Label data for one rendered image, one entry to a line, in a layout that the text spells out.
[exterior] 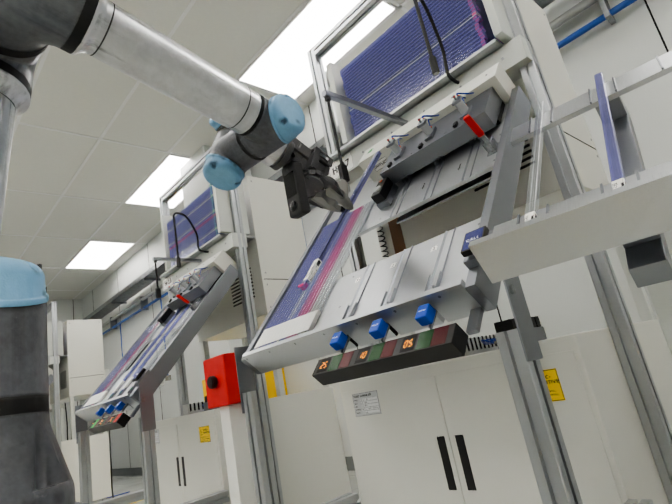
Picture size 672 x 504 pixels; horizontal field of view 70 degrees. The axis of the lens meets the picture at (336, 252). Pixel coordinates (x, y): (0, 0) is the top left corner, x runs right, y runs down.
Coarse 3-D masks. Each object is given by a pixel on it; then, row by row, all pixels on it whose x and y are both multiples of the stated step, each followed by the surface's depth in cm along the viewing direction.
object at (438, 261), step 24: (432, 240) 98; (456, 240) 91; (384, 264) 106; (408, 264) 98; (432, 264) 91; (456, 264) 85; (336, 288) 115; (360, 288) 106; (384, 288) 98; (408, 288) 91; (336, 312) 106; (360, 312) 98
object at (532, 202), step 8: (544, 104) 96; (536, 112) 94; (544, 112) 93; (536, 120) 90; (536, 128) 87; (536, 136) 84; (536, 144) 82; (536, 152) 79; (536, 160) 77; (536, 168) 75; (536, 176) 72; (528, 184) 72; (536, 184) 71; (528, 192) 70; (536, 192) 69; (528, 200) 68; (536, 200) 67; (528, 208) 66; (536, 208) 66
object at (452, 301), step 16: (448, 288) 78; (464, 288) 77; (400, 304) 85; (416, 304) 83; (432, 304) 82; (448, 304) 80; (464, 304) 79; (352, 320) 93; (368, 320) 91; (384, 320) 90; (400, 320) 88; (448, 320) 83; (304, 336) 104; (320, 336) 101; (352, 336) 97; (368, 336) 95; (256, 352) 116; (272, 352) 114; (288, 352) 111; (304, 352) 108; (320, 352) 106; (336, 352) 103; (256, 368) 122; (272, 368) 119
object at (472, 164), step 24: (480, 144) 115; (432, 168) 127; (456, 168) 115; (480, 168) 106; (360, 192) 157; (408, 192) 126; (432, 192) 115; (456, 192) 116; (336, 216) 157; (384, 216) 126; (408, 216) 126
